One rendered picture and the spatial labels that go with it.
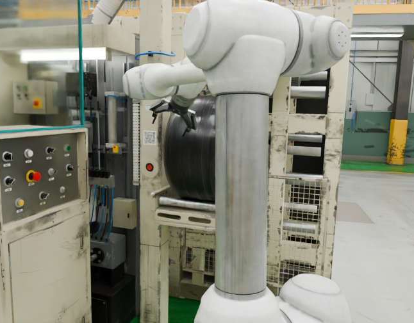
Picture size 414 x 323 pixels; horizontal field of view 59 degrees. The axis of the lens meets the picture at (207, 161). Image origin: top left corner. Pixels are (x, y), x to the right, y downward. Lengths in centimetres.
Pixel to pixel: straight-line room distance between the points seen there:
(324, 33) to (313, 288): 51
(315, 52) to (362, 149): 1048
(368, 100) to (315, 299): 1045
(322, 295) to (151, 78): 75
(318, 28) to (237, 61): 18
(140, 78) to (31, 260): 95
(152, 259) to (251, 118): 156
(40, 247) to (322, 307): 127
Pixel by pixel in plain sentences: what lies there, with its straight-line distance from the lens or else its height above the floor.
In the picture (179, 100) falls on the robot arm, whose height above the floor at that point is 141.
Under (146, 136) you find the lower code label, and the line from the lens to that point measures 196.
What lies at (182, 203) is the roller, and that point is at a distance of 185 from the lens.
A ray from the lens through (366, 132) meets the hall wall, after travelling 1117.
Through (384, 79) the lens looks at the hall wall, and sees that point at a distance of 1135.
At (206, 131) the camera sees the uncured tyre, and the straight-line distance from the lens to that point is 165.
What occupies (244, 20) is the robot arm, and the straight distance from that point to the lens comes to 65.
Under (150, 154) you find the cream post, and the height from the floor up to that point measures 113.
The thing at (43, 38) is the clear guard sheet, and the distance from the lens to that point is 177.
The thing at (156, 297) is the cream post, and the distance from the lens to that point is 221.
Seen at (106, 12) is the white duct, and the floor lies 195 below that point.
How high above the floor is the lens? 139
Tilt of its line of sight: 8 degrees down
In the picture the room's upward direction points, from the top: 2 degrees clockwise
